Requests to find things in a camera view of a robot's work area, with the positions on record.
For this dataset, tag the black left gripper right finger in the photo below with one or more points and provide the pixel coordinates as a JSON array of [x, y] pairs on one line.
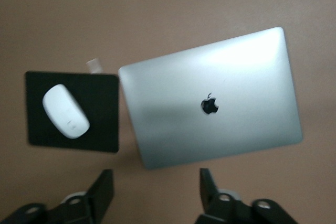
[[223, 208]]

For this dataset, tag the silver laptop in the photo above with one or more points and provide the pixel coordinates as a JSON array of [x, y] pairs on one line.
[[210, 82]]

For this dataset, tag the black mouse pad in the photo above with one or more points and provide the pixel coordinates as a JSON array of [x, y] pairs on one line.
[[102, 108]]

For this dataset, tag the white computer mouse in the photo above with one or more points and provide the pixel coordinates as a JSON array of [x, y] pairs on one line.
[[65, 111]]

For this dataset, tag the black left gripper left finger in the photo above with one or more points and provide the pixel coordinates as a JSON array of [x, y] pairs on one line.
[[86, 208]]

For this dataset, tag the small white translucent piece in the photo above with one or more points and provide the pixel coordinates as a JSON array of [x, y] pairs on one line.
[[94, 65]]

